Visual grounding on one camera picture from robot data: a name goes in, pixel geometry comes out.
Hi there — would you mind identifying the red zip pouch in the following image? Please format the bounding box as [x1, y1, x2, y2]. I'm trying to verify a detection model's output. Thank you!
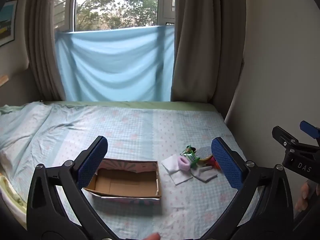
[209, 156, 222, 170]

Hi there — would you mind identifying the green mattress sheet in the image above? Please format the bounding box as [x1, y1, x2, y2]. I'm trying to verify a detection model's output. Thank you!
[43, 101, 217, 112]

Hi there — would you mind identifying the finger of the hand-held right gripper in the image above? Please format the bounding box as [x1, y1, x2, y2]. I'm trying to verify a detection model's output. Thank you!
[272, 126, 300, 152]
[299, 120, 320, 139]

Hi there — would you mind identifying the pink fluffy hair band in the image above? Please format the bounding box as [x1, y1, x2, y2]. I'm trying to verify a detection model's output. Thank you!
[177, 156, 192, 171]

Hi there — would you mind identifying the round wooden-rimmed item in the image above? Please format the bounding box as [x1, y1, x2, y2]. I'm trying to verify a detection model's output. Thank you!
[195, 146, 213, 162]

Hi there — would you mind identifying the beige curtain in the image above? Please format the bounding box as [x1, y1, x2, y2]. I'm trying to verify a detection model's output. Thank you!
[171, 0, 247, 103]
[24, 0, 77, 101]

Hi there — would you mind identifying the white square cloth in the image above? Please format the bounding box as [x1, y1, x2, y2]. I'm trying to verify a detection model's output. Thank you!
[170, 169, 193, 186]
[161, 154, 184, 174]

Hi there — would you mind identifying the framed wall picture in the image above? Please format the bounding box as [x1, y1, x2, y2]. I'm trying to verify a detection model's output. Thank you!
[0, 0, 19, 47]

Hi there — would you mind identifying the light blue hanging cloth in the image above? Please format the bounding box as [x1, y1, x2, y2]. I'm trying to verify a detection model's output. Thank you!
[54, 25, 175, 102]

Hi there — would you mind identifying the cardboard box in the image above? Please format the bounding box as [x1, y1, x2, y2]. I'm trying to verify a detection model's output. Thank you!
[82, 158, 162, 204]

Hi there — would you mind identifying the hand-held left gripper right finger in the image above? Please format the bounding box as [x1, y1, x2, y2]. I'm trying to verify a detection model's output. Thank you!
[200, 137, 293, 240]

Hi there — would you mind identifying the printed checked bed sheet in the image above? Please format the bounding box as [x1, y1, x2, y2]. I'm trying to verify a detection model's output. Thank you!
[0, 102, 261, 240]

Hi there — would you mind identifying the grey sock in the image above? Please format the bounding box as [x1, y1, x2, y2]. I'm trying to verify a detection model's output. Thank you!
[192, 165, 217, 183]

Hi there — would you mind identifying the window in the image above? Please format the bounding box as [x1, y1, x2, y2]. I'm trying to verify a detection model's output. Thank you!
[53, 0, 177, 33]

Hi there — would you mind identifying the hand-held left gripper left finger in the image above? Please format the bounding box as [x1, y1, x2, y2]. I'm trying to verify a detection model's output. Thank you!
[26, 135, 118, 240]

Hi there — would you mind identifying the green snack packet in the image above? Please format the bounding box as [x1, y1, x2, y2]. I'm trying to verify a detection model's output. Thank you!
[181, 144, 201, 168]

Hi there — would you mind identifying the person's right hand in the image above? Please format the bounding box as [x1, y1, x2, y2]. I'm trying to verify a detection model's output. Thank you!
[296, 181, 315, 212]

